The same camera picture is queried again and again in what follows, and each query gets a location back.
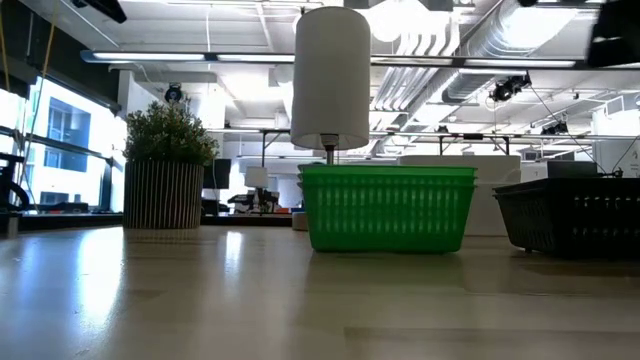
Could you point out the green plastic basket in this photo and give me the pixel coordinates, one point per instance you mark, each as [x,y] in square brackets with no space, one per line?
[387,179]
[387,220]
[387,170]

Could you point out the black monitor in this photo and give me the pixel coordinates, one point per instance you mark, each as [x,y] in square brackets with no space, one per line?
[216,174]

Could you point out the black aluminium table frame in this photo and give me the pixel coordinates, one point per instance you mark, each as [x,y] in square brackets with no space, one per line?
[75,221]

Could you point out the ceiling tube light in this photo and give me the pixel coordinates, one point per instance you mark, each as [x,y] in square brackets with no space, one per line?
[150,56]
[500,63]

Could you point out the potted plant ribbed pot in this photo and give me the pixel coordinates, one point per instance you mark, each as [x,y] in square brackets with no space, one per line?
[165,195]

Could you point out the silver ventilation duct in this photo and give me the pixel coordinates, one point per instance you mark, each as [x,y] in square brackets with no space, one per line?
[475,80]

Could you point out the black round ceiling speaker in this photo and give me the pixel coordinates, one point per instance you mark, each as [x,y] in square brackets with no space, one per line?
[173,93]

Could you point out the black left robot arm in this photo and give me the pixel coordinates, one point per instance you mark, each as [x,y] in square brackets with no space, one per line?
[107,7]

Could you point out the grey box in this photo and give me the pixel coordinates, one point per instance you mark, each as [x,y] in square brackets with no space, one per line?
[572,169]

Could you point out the black ceiling spotlight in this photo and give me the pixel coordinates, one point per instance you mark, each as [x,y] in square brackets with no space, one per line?
[552,129]
[510,88]

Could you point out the black plastic basket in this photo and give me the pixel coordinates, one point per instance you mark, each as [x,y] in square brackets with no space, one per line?
[565,220]

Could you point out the white monitor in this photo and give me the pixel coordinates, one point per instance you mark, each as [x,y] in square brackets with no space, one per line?
[256,176]

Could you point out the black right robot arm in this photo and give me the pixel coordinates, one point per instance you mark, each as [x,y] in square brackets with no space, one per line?
[617,35]

